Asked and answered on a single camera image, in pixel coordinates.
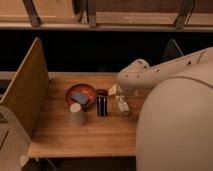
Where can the blue sponge in bowl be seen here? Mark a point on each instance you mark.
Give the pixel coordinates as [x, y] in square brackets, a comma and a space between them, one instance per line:
[80, 97]

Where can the wooden shelf rail with brackets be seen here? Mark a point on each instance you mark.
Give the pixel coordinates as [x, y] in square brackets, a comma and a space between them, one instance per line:
[108, 15]

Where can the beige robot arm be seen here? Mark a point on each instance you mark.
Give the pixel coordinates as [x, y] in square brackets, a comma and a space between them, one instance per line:
[175, 125]

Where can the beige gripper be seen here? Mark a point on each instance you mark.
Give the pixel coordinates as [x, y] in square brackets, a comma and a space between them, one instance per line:
[120, 99]

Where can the right dark divider panel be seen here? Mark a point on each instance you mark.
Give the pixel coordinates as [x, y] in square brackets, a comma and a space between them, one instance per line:
[172, 51]

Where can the beige ceramic cup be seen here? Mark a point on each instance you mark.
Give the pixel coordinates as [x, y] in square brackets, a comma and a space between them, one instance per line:
[77, 115]

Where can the left wooden divider panel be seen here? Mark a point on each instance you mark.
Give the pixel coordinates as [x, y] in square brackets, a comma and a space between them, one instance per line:
[23, 98]

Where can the brown round bowl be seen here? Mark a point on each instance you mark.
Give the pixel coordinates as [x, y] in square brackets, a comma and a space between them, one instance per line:
[86, 89]

